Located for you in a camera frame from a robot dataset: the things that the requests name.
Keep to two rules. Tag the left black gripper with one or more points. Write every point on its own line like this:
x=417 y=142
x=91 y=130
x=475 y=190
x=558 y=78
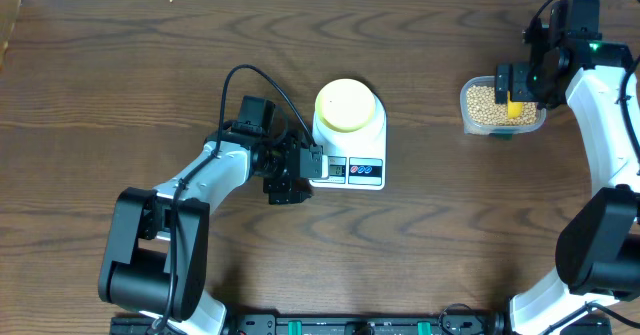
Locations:
x=282 y=193

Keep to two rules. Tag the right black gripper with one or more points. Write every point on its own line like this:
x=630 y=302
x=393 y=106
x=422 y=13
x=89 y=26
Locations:
x=518 y=73

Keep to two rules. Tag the yellow measuring scoop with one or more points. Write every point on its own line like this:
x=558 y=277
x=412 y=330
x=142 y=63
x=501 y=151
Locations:
x=514 y=109

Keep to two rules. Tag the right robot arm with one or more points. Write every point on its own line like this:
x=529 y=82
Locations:
x=596 y=254

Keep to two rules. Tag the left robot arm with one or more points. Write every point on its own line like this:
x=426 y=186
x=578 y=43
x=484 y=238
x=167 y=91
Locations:
x=155 y=258

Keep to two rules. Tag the white digital kitchen scale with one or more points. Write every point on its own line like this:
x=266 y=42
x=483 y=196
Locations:
x=357 y=160

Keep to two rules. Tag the yellow plastic bowl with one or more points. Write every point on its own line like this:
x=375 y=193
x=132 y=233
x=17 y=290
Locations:
x=345 y=105

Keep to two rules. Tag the soybeans in container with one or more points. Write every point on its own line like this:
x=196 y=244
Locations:
x=484 y=110

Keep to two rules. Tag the clear plastic container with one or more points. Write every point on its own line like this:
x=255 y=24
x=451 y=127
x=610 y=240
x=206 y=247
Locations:
x=471 y=127

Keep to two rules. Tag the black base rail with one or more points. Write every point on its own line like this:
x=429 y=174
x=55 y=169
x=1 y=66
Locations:
x=456 y=323

